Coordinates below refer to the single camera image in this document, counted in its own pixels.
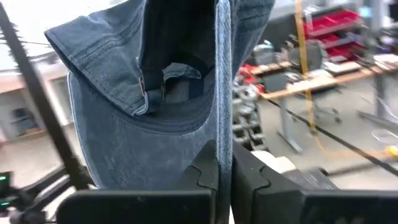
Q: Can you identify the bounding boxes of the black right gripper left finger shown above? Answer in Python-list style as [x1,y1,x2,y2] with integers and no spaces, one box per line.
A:
[57,139,219,224]

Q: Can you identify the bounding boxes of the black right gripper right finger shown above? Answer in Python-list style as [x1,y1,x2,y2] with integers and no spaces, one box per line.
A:
[230,141,398,224]

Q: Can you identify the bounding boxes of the stacked grey metal parts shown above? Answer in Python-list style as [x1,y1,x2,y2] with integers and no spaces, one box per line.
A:
[232,83,270,152]

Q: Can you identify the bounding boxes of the red parts bin rack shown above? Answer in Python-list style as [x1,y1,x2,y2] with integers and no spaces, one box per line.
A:
[303,8,364,63]

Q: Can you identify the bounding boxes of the yellow extension cable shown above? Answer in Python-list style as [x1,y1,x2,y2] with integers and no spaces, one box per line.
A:
[294,0,398,159]

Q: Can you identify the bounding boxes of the white box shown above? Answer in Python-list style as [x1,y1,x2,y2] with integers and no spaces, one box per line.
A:
[250,150,298,174]

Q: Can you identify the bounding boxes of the wooden top workbench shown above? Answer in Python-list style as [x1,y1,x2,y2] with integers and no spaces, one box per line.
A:
[248,52,398,155]

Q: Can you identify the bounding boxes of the beige cabinet unit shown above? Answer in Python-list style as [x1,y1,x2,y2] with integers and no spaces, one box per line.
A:
[0,60,75,144]

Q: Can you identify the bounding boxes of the blue denim baseball cap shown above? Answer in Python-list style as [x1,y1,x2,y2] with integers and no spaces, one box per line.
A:
[43,0,276,224]

